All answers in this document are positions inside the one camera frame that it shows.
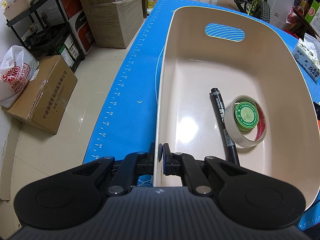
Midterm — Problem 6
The green white carton box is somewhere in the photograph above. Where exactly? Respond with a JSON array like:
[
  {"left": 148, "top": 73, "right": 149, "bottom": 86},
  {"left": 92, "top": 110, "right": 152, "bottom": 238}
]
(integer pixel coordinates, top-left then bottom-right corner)
[{"left": 305, "top": 0, "right": 319, "bottom": 34}]

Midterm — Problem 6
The black marker pen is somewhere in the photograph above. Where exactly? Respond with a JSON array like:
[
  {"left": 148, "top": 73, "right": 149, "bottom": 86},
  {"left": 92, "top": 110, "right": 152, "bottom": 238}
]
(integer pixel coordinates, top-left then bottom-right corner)
[{"left": 210, "top": 88, "right": 240, "bottom": 166}]

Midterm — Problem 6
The tissue pack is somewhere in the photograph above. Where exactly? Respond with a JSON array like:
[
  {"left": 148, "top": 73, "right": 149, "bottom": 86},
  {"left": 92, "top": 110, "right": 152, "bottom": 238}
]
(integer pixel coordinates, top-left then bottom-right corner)
[{"left": 292, "top": 33, "right": 319, "bottom": 82}]

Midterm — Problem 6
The white tape roll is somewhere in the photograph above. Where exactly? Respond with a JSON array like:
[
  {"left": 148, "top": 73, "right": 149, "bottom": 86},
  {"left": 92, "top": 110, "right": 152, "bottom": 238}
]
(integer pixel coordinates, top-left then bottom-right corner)
[{"left": 225, "top": 95, "right": 267, "bottom": 148}]

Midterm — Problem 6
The cardboard box on floor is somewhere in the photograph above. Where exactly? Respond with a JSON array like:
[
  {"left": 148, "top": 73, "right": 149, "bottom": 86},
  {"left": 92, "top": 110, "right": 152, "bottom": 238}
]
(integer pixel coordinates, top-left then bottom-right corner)
[{"left": 2, "top": 55, "right": 78, "bottom": 135}]

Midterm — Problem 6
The blue silicone baking mat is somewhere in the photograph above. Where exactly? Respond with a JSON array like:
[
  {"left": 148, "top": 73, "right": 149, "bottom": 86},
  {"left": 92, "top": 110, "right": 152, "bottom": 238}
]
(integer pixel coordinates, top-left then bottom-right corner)
[{"left": 82, "top": 0, "right": 320, "bottom": 231}]

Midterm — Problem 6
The large lower cardboard box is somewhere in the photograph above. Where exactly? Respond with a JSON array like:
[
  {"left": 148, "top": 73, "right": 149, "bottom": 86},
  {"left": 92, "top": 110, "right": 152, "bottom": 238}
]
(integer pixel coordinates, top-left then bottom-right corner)
[{"left": 80, "top": 0, "right": 143, "bottom": 49}]

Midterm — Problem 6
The white plastic shopping bag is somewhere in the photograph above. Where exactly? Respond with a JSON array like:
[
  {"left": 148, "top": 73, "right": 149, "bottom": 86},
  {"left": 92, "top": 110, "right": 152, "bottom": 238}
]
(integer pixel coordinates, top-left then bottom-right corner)
[{"left": 0, "top": 45, "right": 39, "bottom": 108}]

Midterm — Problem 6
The beige plastic storage bin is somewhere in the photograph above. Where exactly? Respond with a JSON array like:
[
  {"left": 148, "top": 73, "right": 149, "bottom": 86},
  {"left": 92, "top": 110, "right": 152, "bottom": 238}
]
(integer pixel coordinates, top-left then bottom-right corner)
[{"left": 156, "top": 6, "right": 319, "bottom": 206}]

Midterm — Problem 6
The black metal shelf rack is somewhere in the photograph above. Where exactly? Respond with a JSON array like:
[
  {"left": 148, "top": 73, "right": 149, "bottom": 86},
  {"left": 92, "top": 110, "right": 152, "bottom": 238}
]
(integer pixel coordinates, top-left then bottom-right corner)
[{"left": 7, "top": 0, "right": 85, "bottom": 72}]

